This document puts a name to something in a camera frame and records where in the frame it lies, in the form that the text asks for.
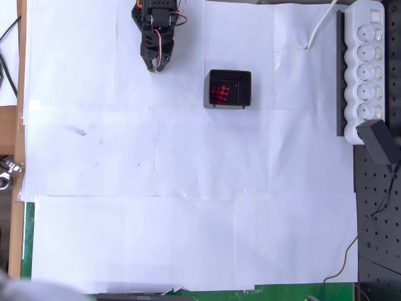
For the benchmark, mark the green cutting mat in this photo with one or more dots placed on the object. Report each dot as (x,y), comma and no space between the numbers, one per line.
(27,235)

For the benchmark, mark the flat black device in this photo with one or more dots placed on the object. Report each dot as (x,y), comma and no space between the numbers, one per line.
(141,297)

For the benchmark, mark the black power adapter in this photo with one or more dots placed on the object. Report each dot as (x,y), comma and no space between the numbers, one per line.
(376,141)

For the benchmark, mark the dark grey ridged panel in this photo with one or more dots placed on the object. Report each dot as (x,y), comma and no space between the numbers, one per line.
(4,219)

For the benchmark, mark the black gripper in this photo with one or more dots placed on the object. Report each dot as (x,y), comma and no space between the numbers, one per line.
(150,51)

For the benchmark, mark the wooden table edge board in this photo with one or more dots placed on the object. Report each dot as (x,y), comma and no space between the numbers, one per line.
(21,78)

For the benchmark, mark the white paper table cover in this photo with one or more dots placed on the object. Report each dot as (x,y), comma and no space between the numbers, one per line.
(188,235)

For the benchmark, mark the metal clamp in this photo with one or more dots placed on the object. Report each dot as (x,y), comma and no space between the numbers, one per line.
(12,167)

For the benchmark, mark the black pegboard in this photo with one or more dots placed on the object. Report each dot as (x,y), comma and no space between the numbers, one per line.
(382,251)

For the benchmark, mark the blurry grey object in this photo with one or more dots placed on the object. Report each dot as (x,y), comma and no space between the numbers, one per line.
(25,290)

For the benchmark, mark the black box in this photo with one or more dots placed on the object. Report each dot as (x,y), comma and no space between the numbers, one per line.
(242,84)

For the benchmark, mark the white power strip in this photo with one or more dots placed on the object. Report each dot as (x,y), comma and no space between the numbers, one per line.
(365,19)

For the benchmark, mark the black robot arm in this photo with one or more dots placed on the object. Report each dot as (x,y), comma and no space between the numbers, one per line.
(158,15)

